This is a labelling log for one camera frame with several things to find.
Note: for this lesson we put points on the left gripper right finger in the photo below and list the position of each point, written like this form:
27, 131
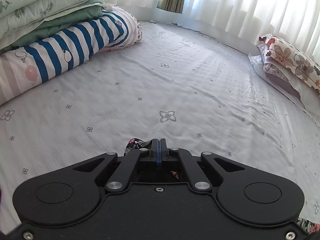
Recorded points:
181, 161

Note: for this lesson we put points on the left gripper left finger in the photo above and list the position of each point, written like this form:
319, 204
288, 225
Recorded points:
131, 166

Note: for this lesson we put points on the black floral pants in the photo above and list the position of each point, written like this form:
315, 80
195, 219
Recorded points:
133, 144

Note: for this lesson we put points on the grey patterned bed sheet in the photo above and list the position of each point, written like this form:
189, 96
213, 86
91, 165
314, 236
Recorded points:
175, 84

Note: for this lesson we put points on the white lower pillow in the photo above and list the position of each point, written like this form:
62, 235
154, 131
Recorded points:
290, 86

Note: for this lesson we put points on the blue white striped blanket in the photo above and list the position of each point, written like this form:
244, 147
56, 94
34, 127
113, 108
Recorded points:
29, 66

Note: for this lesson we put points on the floral pillow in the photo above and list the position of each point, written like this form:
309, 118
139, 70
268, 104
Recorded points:
285, 56

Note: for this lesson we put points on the light green folded quilt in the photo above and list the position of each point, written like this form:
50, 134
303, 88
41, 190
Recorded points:
20, 17

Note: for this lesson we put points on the white sheer curtain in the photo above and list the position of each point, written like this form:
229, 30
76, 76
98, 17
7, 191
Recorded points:
239, 23

